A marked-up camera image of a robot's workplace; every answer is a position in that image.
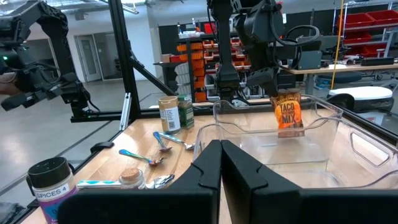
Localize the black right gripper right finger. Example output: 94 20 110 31
221 139 398 224

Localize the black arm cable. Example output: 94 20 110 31
269 8 322 70

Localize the green spice jar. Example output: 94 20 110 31
177 93 195 129

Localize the silver metal bracket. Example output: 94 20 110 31
119 92 132 132

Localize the purple label spice jar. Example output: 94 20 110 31
27 156 79 224

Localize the yellow hanging cable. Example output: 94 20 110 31
330 0 346 91

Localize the black table edge clamp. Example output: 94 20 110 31
90 141 116 154

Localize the black frame post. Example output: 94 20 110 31
108 0 142 123

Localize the gold rainbow spoon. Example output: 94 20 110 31
118 149 165 166

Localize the person's hand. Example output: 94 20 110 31
0 72 22 96

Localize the grey box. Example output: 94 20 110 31
296 49 323 71

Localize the wooden top workbench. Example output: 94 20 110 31
279 62 398 95

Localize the grey door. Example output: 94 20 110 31
73 33 104 83

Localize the tan lid spice jar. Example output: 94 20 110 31
158 95 182 136

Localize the shelf with orange bins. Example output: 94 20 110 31
176 21 253 104

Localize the black diagonal frame brace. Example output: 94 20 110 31
129 55 177 98

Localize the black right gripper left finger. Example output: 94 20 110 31
57 139 223 224

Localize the white trash can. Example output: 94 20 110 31
326 85 396 114

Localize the black horizontal frame beam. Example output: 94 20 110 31
70 105 218 124

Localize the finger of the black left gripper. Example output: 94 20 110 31
263 78 280 98

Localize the rack with red bins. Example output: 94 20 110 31
331 0 398 59

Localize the taco seasoning mix packet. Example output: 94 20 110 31
269 88 306 139

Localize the small glass jar cork lid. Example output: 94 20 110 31
119 167 147 190

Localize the silver spoon pale blue handle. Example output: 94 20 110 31
158 132 197 151

